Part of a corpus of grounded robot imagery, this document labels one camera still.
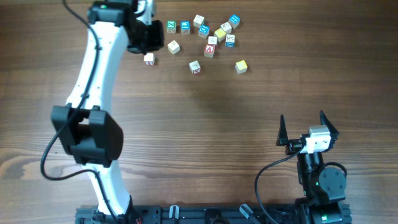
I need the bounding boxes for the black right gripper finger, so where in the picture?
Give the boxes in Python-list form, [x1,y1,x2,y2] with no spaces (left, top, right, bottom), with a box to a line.
[320,110,340,137]
[276,115,289,146]

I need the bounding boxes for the white red-striped wooden block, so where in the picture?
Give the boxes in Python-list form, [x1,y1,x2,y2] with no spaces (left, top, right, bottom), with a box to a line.
[144,53,155,65]

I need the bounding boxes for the white red-check wooden block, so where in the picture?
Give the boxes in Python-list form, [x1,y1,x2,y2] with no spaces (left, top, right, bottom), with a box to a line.
[188,60,201,74]

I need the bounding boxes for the small white red-drawing block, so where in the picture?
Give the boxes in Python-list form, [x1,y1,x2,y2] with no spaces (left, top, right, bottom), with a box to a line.
[208,36,218,45]

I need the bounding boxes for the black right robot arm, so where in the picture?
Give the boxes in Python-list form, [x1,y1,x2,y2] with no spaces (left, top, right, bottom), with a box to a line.
[276,111,348,223]

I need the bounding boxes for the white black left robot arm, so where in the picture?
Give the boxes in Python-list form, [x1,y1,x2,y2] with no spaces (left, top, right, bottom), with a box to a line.
[51,1,164,223]

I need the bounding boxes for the green letter N block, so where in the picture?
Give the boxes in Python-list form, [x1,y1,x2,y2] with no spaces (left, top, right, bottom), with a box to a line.
[166,20,177,34]

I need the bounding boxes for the cream green-side wooden block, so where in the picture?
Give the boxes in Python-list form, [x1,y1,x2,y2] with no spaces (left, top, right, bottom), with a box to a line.
[167,40,180,55]

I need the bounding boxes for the blue top wooden block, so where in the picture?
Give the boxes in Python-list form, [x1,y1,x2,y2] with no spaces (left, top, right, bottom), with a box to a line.
[180,21,190,34]

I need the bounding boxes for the plain top wooden block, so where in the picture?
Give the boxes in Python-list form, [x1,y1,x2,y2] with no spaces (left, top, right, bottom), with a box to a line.
[193,14,205,28]

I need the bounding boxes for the blue letter D block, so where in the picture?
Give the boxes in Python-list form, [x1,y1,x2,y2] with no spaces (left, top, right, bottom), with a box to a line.
[198,25,210,39]

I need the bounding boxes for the red letter A block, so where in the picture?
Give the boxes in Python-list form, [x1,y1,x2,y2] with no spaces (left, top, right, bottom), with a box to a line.
[204,44,216,58]

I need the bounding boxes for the yellow top wooden block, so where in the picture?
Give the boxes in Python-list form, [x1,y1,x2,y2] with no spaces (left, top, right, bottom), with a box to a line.
[214,28,226,42]

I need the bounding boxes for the white picture wooden block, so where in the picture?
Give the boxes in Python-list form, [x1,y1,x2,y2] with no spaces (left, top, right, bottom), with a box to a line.
[220,22,233,34]

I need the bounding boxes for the white top blue-side block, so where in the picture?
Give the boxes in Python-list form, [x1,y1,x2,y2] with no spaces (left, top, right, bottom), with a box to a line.
[225,34,235,47]

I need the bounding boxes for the lone yellow wooden block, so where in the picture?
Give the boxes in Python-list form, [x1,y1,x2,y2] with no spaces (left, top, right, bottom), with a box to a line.
[235,60,248,73]

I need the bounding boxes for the blue top tilted block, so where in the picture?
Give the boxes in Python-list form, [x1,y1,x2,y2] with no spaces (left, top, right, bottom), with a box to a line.
[228,14,241,29]

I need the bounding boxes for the black camera cable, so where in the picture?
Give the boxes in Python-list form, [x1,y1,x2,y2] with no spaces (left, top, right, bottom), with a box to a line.
[254,145,307,224]

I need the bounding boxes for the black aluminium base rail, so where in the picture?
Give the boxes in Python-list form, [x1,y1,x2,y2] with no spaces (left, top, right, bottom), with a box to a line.
[75,203,353,224]

